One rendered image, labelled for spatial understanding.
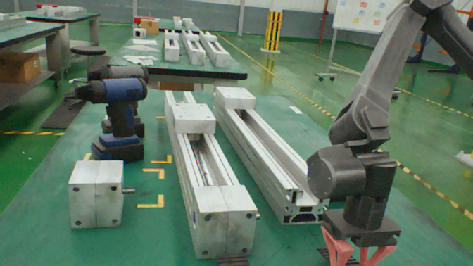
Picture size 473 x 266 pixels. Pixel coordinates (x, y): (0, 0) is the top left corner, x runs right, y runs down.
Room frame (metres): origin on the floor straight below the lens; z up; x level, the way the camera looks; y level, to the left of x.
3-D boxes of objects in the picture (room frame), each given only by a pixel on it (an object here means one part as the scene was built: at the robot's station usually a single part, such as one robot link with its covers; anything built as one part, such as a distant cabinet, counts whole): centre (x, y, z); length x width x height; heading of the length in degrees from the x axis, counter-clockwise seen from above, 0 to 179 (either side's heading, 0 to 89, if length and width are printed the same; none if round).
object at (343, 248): (0.51, -0.21, 0.85); 0.07 x 0.07 x 0.09; 15
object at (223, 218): (0.59, -0.01, 0.83); 0.12 x 0.09 x 0.10; 105
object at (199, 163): (1.02, 0.11, 0.82); 0.80 x 0.10 x 0.09; 15
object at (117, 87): (0.90, 0.31, 0.89); 0.20 x 0.08 x 0.22; 128
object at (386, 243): (0.52, -0.23, 0.85); 0.07 x 0.07 x 0.09; 15
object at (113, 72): (1.08, 0.36, 0.89); 0.20 x 0.08 x 0.22; 119
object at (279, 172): (1.07, -0.07, 0.82); 0.80 x 0.10 x 0.09; 15
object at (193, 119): (1.02, 0.11, 0.87); 0.16 x 0.11 x 0.07; 15
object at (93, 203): (0.65, 0.23, 0.83); 0.11 x 0.10 x 0.10; 104
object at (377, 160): (0.51, -0.21, 0.98); 0.07 x 0.06 x 0.07; 114
